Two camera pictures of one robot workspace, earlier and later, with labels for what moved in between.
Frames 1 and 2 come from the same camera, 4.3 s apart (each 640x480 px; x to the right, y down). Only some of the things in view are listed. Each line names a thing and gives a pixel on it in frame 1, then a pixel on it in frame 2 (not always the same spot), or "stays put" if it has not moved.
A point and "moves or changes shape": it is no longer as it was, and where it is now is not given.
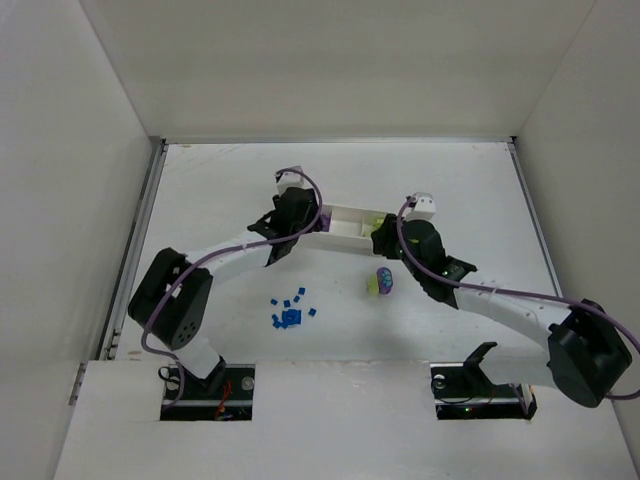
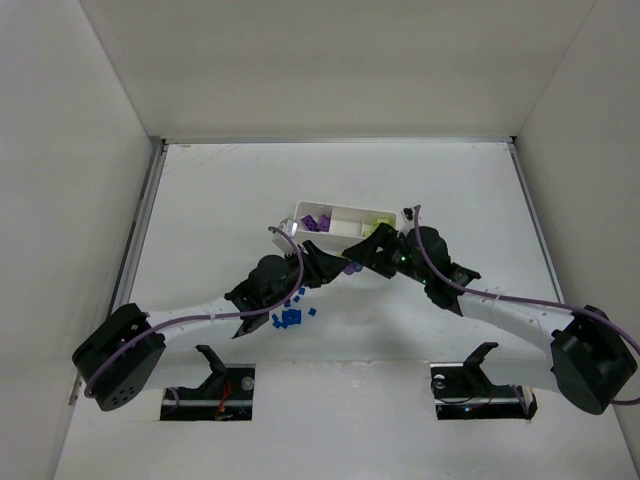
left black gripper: [310, 214] -> [310, 265]
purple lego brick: [325, 223] moves or changes shape
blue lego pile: [290, 317] stays put
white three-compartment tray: [346, 233] stays put
